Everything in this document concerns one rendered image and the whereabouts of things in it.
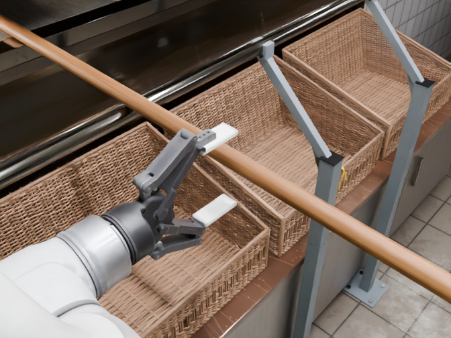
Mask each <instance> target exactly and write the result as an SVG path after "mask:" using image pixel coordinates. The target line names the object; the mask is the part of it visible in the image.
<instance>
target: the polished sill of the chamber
mask: <svg viewBox="0 0 451 338"><path fill-rule="evenodd" d="M187 1H190V0H121V1H117V2H115V3H111V4H109V5H105V6H102V7H99V8H96V9H94V10H91V11H88V12H85V13H82V14H79V15H76V16H73V17H70V18H67V19H63V20H61V21H57V22H55V23H51V24H49V25H46V26H44V27H40V28H38V29H35V30H32V31H31V32H32V33H34V34H36V35H37V36H40V37H41V38H43V39H45V40H46V41H48V42H50V43H51V44H54V45H55V46H57V47H59V48H60V49H62V48H65V47H67V46H70V45H73V44H75V43H78V42H81V41H83V40H86V39H89V38H92V37H94V36H97V35H99V34H102V33H105V32H108V31H110V30H113V29H115V28H117V27H121V26H123V25H126V24H128V23H131V22H133V21H137V20H139V19H142V18H144V17H148V16H149V15H153V14H155V13H158V12H160V11H164V10H165V9H169V8H171V7H174V6H176V5H179V4H181V3H184V2H187ZM41 56H43V55H42V54H41V53H39V52H37V51H35V50H34V49H32V48H31V47H29V46H27V45H26V44H24V43H23V42H20V41H19V40H17V39H16V38H14V37H11V38H7V39H5V40H2V41H0V72H1V71H3V70H6V69H8V68H11V67H14V66H17V65H19V64H22V63H24V62H27V61H30V60H33V59H35V58H38V57H41Z"/></svg>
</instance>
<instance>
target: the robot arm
mask: <svg viewBox="0 0 451 338"><path fill-rule="evenodd" d="M236 135H238V130H237V129H234V128H233V127H231V126H229V125H227V124H225V123H222V124H220V125H218V126H217V127H214V128H213V129H206V130H204V131H202V132H201V133H199V134H197V135H195V134H193V133H191V132H190V131H187V130H186V129H184V128H182V129H181V130H180V131H179V132H178V133H177V134H176V135H175V136H174V137H173V139H172V140H171V141H170V142H169V143H168V145H167V146H166V147H165V148H164V149H163V150H162V151H161V153H159V155H158V156H157V157H156V158H155V159H154V161H153V162H152V163H151V164H150V165H149V167H147V169H146V170H145V171H143V172H142V173H141V174H139V175H137V176H136V177H135V178H134V179H133V181H132V184H133V185H135V186H136V187H138V190H139V193H140V195H139V196H138V198H137V199H136V200H135V201H134V202H131V203H121V204H119V205H118V206H116V207H114V208H112V209H111V210H109V211H108V212H106V213H104V214H102V216H100V217H99V216H96V215H91V216H88V217H87V218H85V219H83V220H82V221H80V222H78V223H77V224H75V225H73V226H72V227H70V228H68V229H67V230H65V231H62V232H60V233H59V234H58V235H57V236H56V237H53V238H52V239H49V240H48V241H45V242H42V243H39V244H35V245H31V246H28V247H26V248H24V249H22V250H20V251H18V252H15V253H14V254H12V255H10V256H9V257H7V258H5V259H4V260H1V261H0V338H141V337H140V336H139V335H138V334H137V333H136V332H135V331H134V330H133V329H132V328H131V327H129V326H128V325H127V324H126V323H124V322H123V321H122V320H121V319H119V318H117V317H115V316H113V315H111V314H110V313H108V312H107V311H106V310H105V309H104V308H103V307H102V306H101V305H100V304H99V302H98V301H97V299H96V298H99V297H101V296H102V295H104V293H105V292H107V291H108V290H109V289H110V288H112V287H113V286H115V285H116V284H117V283H119V282H121V281H122V280H123V279H124V278H126V277H127V276H129V275H130V273H131V271H132V265H134V264H136V263H137V262H139V261H140V260H141V259H143V258H145V257H146V256H147V255H149V256H150V257H151V258H153V259H154V260H158V259H159V258H161V257H162V256H164V255H166V254H169V253H172V252H175V251H179V250H182V249H187V248H190V247H194V246H197V245H200V244H201V243H202V241H203V240H202V239H201V235H202V234H203V233H204V232H205V229H206V228H207V227H209V226H210V225H211V224H212V223H214V222H215V221H216V220H217V219H218V218H220V217H221V216H222V215H224V214H225V213H227V212H228V211H229V210H230V209H232V208H234V207H235V206H236V205H237V202H236V201H235V200H234V199H231V198H230V197H229V196H227V195H226V194H222V195H221V196H219V197H217V198H216V199H215V200H213V201H212V202H210V203H209V204H208V205H206V206H205V207H203V208H202V209H200V210H199V211H197V212H196V213H195V214H193V216H192V217H193V219H194V220H195V221H194V220H192V219H191V218H190V219H178V218H175V215H174V211H173V208H174V199H175V197H176V196H177V188H178V187H179V185H180V183H181V182H182V181H183V178H184V177H185V176H186V174H187V172H188V171H189V169H190V167H191V166H192V165H193V162H194V161H195V159H196V158H197V156H198V155H199V154H201V155H202V156H204V155H205V154H207V153H209V152H210V151H211V150H214V149H215V148H217V147H218V146H220V145H222V144H223V143H225V142H227V141H228V140H229V139H232V138H233V137H235V136H236ZM189 150H191V151H190V152H189ZM160 189H162V190H164V191H165V192H166V193H167V195H165V194H164V193H161V192H158V191H159V190H160ZM166 234H172V235H168V236H165V237H162V236H163V235H166Z"/></svg>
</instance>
